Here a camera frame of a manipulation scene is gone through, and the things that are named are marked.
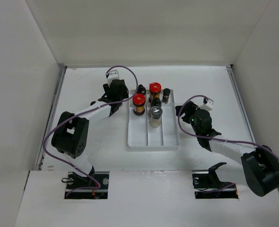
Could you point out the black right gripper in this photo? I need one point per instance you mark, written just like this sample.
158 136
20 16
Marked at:
190 108

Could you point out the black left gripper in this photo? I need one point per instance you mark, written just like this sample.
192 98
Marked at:
124 96

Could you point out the clear lid pepper grinder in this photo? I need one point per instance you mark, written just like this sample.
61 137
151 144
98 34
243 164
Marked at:
155 116

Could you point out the black knob cap bottle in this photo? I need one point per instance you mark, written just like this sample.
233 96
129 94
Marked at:
155 102

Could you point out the white powder black cap bottle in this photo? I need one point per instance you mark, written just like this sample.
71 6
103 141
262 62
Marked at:
141 90

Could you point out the red lid chili sauce jar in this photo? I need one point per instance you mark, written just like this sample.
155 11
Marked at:
138 104

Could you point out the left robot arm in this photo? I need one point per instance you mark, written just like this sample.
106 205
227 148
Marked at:
67 141

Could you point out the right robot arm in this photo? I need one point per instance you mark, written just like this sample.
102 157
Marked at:
260 165

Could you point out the white plastic organizer tray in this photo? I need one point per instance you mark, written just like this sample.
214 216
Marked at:
143 137

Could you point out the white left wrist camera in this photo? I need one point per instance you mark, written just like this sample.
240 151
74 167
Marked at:
111 75

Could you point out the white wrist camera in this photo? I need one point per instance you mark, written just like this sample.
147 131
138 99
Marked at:
111 75
207 105

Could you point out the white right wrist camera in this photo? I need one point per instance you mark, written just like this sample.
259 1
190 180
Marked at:
207 105

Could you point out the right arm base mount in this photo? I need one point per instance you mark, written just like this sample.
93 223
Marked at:
207 184

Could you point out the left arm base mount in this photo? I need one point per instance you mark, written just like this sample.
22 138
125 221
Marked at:
83 188

